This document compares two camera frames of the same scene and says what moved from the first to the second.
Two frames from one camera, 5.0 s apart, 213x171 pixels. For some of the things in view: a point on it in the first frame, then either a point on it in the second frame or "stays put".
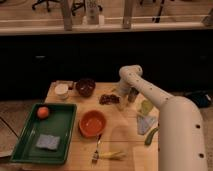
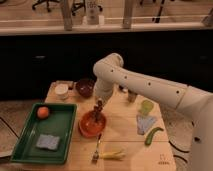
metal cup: x=133 y=92 stays put
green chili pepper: x=149 y=136 stays put
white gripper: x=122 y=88 -> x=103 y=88
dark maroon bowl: x=85 y=87 stays put
